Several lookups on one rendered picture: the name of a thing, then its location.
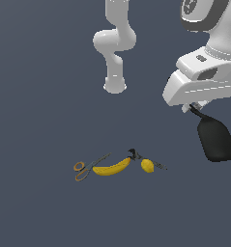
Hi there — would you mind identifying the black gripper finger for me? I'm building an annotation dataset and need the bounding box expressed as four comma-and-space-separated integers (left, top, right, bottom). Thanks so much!
188, 103, 231, 163

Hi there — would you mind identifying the yellow banana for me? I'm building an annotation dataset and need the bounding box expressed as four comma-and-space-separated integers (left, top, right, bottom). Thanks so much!
92, 156, 132, 177

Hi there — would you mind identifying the dark grey wrench tool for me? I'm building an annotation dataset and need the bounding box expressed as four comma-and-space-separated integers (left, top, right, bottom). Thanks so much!
127, 148, 168, 171

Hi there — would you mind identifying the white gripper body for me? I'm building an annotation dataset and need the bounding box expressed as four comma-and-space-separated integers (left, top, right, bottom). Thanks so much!
161, 69, 231, 114

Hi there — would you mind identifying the yellow lemon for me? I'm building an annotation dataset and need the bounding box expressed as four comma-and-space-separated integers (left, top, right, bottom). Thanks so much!
140, 158, 156, 174

